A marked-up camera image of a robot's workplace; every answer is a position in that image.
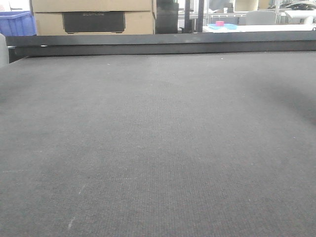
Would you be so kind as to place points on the black conveyor side rail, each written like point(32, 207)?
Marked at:
point(90, 46)

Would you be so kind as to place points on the grey cylinder left edge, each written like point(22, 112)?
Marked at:
point(4, 53)

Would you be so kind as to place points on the black vertical post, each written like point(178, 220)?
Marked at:
point(200, 16)

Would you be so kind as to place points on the white background table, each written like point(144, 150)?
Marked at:
point(263, 28)

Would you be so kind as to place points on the light blue tray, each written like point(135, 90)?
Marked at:
point(225, 26)

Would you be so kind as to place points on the pink small box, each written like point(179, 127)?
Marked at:
point(219, 23)

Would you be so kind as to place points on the large cardboard box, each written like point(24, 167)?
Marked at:
point(94, 17)

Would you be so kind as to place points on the blue plastic crate background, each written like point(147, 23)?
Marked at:
point(17, 23)

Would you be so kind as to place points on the black cabinet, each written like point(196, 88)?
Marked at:
point(167, 17)

